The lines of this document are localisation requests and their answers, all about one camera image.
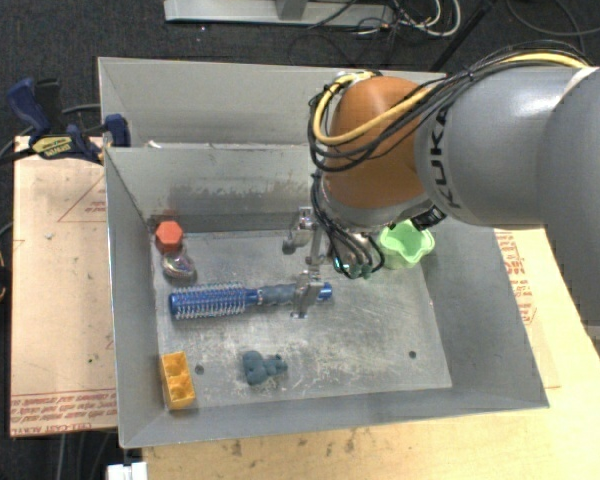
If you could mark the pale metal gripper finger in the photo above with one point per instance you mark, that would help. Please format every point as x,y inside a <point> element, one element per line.
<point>301,298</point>
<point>317,290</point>

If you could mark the blue hairbrush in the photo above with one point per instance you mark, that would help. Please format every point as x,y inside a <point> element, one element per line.
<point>215,300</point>

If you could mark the grey metal bin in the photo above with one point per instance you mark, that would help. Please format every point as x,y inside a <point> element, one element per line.
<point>360,328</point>

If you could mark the blue-grey toy animal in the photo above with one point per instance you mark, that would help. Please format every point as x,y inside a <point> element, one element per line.
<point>260,368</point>

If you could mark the light green cup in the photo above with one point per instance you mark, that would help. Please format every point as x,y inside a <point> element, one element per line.
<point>405,245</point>

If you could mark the clear bottle with red cap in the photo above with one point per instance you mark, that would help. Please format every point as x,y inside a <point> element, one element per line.
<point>172,248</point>

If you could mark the yellow toy brick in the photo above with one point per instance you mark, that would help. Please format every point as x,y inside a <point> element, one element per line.
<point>178,380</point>

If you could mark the brown cardboard board, red print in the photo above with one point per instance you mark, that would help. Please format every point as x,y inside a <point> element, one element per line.
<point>60,278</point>

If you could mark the black cylinder on white bracket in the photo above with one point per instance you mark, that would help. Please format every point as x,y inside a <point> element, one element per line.
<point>428,216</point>

